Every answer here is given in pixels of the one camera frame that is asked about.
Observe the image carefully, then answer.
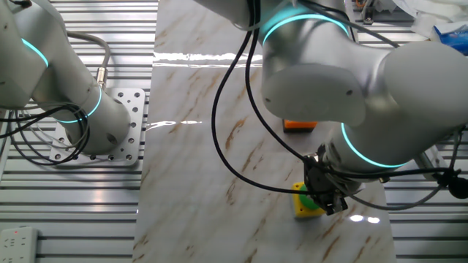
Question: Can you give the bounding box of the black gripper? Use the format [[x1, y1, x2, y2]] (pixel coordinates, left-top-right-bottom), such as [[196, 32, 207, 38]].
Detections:
[[303, 155, 365, 216]]

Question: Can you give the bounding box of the yellow box green button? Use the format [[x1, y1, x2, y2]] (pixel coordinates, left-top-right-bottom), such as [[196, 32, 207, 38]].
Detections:
[[291, 181, 328, 219]]

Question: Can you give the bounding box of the orange box red button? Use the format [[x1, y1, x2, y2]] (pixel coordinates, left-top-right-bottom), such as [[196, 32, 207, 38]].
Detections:
[[282, 118, 319, 134]]

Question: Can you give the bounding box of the marble pattern board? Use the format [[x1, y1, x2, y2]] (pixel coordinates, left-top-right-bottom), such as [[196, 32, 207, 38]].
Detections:
[[132, 0, 398, 263]]

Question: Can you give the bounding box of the blue tissue pack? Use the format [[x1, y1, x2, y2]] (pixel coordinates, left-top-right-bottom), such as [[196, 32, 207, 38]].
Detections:
[[431, 21, 468, 56]]

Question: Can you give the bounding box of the white crumpled plastic bag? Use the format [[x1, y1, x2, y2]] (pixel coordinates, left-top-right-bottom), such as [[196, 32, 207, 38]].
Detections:
[[390, 0, 468, 37]]

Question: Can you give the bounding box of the white power strip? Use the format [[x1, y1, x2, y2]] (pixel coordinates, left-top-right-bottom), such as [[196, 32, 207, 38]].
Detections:
[[0, 225, 39, 263]]

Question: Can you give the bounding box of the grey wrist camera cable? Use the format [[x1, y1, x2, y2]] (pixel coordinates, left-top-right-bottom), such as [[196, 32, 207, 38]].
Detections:
[[343, 129, 464, 212]]

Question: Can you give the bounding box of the black round cable knob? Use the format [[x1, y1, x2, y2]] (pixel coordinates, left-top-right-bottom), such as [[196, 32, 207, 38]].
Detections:
[[434, 166, 468, 200]]

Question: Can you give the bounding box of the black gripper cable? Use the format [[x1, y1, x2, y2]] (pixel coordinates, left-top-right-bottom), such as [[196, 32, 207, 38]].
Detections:
[[211, 0, 322, 195], [244, 0, 312, 164]]

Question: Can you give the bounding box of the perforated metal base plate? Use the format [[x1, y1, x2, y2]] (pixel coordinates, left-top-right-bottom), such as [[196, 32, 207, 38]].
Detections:
[[49, 87, 146, 167]]

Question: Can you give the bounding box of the black base cable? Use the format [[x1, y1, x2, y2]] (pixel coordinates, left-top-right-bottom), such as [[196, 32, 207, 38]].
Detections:
[[0, 103, 91, 166]]

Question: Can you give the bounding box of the grey cable metal connector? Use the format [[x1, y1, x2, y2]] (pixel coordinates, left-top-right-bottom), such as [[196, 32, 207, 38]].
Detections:
[[65, 31, 111, 91]]

